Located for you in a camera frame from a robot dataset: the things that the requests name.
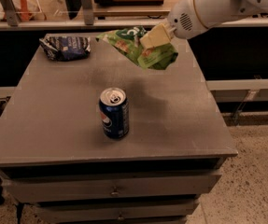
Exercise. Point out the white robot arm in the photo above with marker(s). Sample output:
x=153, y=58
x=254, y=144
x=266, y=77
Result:
x=215, y=12

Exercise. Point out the grey drawer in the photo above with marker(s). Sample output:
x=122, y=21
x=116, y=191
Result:
x=117, y=211
x=89, y=187

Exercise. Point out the lower grey drawer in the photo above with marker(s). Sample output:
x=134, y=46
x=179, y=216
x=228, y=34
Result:
x=117, y=211

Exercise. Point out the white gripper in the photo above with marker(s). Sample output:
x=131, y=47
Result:
x=186, y=18

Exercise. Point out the green rice chip bag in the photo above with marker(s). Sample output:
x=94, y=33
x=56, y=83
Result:
x=127, y=42

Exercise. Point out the blue pepsi can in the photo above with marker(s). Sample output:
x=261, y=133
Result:
x=114, y=110

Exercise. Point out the grey cabinet with drawers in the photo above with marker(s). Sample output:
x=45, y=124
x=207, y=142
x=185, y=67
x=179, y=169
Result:
x=102, y=141

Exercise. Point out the upper grey drawer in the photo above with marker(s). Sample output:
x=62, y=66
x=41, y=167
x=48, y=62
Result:
x=89, y=187

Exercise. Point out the metal shelf rail frame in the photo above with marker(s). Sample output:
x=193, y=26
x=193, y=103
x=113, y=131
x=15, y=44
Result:
x=88, y=15

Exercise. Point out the dark blue chip bag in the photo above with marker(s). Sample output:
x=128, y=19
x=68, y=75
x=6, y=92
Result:
x=66, y=48

